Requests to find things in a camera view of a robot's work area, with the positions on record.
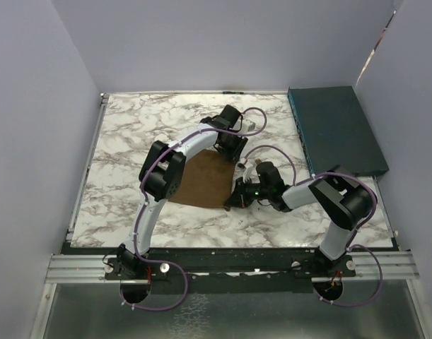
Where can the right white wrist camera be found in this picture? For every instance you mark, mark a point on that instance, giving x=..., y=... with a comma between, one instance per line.
x=247, y=166

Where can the brown cloth napkin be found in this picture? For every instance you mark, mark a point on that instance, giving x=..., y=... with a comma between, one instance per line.
x=206, y=182

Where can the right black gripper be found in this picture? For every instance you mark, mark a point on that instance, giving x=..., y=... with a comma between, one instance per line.
x=239, y=198

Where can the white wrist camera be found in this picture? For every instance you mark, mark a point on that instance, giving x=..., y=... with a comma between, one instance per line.
x=247, y=126
x=247, y=166

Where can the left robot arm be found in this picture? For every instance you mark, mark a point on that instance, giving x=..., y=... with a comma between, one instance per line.
x=162, y=172

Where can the dark teal flat box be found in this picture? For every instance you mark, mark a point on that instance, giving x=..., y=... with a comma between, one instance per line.
x=333, y=130

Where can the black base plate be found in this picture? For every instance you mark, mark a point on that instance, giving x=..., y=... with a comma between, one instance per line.
x=226, y=271

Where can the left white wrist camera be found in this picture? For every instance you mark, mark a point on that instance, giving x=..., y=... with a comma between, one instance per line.
x=247, y=126

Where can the aluminium rail frame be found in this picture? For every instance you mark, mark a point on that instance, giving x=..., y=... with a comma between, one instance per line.
x=395, y=265

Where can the green black marker pen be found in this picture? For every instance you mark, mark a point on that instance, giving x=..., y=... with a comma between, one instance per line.
x=232, y=92

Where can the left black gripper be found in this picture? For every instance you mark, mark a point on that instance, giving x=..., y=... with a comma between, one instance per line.
x=233, y=153

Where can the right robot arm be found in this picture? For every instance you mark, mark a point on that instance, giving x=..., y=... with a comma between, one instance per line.
x=346, y=200

